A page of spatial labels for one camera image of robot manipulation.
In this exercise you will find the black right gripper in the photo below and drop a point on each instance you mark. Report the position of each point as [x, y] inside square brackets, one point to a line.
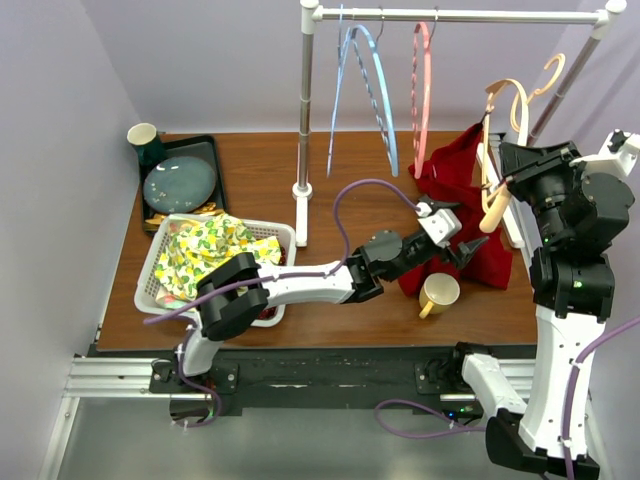
[516, 159]

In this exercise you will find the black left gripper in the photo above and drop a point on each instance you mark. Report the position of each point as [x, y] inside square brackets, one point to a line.
[462, 252]

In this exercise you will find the light wooden hanger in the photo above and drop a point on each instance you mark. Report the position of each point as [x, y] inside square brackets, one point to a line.
[496, 197]

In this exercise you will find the plain red garment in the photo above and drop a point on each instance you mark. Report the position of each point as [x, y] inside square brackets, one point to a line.
[447, 176]

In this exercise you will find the pink plastic hanger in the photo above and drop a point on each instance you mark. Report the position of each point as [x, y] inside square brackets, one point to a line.
[421, 90]

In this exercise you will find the light blue plastic hanger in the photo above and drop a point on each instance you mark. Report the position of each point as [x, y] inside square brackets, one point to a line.
[383, 111]

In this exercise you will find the blue wire hanger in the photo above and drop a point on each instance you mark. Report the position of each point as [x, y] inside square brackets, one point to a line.
[344, 40]

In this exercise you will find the yellow lemon print garment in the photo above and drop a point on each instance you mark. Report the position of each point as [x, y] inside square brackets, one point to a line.
[196, 248]

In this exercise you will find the pastel floral skirt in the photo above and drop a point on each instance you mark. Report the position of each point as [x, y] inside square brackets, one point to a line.
[167, 300]

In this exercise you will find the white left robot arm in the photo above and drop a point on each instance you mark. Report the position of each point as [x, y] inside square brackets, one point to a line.
[230, 298]

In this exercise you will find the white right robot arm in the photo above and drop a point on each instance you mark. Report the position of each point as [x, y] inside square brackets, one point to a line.
[580, 203]

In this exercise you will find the silver white clothes rack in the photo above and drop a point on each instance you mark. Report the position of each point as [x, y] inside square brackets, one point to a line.
[312, 13]

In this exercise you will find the yellow mug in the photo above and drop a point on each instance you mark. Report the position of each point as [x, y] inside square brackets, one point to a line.
[438, 292]

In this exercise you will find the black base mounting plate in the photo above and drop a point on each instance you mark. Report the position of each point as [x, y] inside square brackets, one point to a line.
[329, 378]

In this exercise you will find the gold cutlery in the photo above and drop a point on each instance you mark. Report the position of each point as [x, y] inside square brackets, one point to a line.
[208, 209]

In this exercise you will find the black tray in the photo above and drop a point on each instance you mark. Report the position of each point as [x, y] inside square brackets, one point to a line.
[201, 146]

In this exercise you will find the teal ceramic plate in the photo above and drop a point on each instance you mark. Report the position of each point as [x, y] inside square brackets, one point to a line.
[179, 185]

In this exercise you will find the white plastic mesh basket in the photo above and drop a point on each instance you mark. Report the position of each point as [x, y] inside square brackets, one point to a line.
[148, 286]

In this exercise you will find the dark green cup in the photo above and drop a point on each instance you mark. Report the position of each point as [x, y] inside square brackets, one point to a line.
[144, 139]

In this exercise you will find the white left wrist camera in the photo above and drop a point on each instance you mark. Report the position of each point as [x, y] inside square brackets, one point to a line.
[441, 225]

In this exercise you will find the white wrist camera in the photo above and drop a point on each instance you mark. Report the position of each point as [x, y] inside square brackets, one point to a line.
[441, 225]
[617, 156]

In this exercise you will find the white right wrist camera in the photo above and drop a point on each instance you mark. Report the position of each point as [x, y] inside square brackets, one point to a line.
[617, 156]

